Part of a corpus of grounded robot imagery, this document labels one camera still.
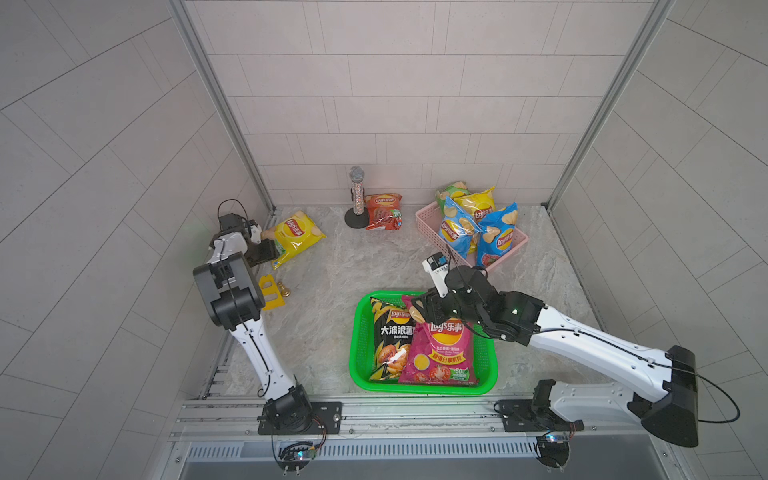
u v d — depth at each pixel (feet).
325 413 2.34
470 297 1.68
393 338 2.51
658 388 1.28
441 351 2.32
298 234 3.32
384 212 3.42
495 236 2.94
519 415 2.29
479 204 3.26
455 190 3.44
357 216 3.56
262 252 2.91
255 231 2.99
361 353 2.43
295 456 2.12
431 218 3.57
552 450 2.28
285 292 2.99
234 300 1.85
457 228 3.01
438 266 2.00
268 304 2.98
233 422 2.33
